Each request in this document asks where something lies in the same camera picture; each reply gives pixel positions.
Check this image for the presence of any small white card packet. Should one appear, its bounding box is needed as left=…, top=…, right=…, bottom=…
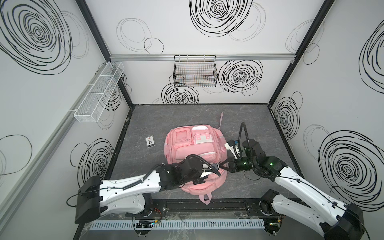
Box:
left=146, top=136, right=156, bottom=148

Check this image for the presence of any black wire wall basket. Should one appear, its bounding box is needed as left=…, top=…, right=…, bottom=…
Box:
left=173, top=55, right=219, bottom=88

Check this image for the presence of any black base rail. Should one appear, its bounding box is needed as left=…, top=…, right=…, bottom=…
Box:
left=86, top=197, right=289, bottom=220

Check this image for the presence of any white slotted cable duct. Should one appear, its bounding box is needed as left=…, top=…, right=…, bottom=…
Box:
left=89, top=219, right=265, bottom=231

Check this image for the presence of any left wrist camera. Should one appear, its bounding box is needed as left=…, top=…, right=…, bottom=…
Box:
left=200, top=171, right=216, bottom=179

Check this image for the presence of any pink student backpack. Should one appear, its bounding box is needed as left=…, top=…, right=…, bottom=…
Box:
left=164, top=125, right=228, bottom=205

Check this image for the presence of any white mesh wall shelf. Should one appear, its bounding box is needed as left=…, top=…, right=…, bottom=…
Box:
left=74, top=62, right=125, bottom=123

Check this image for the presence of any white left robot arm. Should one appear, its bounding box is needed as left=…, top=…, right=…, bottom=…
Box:
left=75, top=155, right=224, bottom=225

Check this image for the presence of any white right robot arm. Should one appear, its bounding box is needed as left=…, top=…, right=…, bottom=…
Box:
left=220, top=140, right=368, bottom=240

